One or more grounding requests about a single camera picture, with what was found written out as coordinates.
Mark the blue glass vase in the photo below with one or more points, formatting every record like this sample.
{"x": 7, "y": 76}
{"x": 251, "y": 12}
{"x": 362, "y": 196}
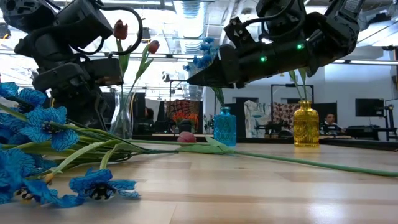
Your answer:
{"x": 224, "y": 129}

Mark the horizontal ceiling light rail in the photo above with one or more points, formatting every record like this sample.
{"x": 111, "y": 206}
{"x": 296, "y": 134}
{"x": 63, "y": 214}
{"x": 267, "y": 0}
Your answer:
{"x": 174, "y": 56}

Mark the person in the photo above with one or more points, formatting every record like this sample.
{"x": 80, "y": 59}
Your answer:
{"x": 330, "y": 119}
{"x": 150, "y": 113}

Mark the black frame stand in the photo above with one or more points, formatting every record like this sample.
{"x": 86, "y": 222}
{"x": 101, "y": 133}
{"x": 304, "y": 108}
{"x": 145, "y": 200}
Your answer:
{"x": 174, "y": 81}
{"x": 280, "y": 85}

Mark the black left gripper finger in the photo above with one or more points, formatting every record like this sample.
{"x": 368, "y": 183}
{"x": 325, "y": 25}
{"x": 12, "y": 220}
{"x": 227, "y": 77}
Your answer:
{"x": 90, "y": 109}
{"x": 63, "y": 109}

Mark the silver ceiling duct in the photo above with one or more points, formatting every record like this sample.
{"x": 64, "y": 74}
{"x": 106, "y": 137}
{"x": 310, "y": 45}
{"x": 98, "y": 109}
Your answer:
{"x": 189, "y": 21}

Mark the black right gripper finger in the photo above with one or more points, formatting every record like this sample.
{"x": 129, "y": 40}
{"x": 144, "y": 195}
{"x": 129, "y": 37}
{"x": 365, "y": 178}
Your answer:
{"x": 217, "y": 76}

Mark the yellow glass vase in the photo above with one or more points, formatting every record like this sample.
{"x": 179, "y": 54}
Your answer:
{"x": 306, "y": 127}

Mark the black monitor stand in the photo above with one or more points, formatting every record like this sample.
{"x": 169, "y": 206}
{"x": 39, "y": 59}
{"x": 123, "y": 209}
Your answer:
{"x": 390, "y": 118}

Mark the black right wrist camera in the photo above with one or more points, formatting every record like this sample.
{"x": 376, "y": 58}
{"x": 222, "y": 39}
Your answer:
{"x": 280, "y": 18}

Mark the clear glass vase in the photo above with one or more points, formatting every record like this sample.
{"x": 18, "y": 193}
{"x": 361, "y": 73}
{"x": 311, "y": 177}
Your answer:
{"x": 122, "y": 124}

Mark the white patterned cloth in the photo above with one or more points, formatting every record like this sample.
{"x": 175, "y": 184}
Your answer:
{"x": 255, "y": 115}

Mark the black monitor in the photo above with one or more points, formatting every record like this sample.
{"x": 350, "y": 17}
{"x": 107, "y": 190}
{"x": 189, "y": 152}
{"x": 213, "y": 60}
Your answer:
{"x": 369, "y": 107}

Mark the dark tulip with green stem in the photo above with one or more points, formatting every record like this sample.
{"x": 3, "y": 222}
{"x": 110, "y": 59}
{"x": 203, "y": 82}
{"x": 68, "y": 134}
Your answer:
{"x": 303, "y": 74}
{"x": 293, "y": 76}
{"x": 186, "y": 137}

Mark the red white floral cloth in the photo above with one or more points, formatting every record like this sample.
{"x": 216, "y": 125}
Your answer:
{"x": 283, "y": 112}

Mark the black desk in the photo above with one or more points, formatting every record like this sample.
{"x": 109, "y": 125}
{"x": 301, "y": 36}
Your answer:
{"x": 370, "y": 130}

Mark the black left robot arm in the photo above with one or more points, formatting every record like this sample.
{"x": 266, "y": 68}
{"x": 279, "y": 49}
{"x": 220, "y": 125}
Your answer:
{"x": 28, "y": 15}

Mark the black partition panel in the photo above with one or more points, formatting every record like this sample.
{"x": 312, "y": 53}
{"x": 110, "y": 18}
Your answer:
{"x": 140, "y": 105}

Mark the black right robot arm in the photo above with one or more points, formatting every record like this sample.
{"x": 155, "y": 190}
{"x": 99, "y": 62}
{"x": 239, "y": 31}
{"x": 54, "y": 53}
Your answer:
{"x": 348, "y": 7}

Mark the colourful patterned cloth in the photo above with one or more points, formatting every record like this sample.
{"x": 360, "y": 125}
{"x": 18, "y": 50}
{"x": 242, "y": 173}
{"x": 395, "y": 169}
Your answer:
{"x": 182, "y": 107}

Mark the blue artificial flower bunch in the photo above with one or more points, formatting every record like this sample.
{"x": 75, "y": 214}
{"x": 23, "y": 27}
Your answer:
{"x": 205, "y": 59}
{"x": 40, "y": 124}

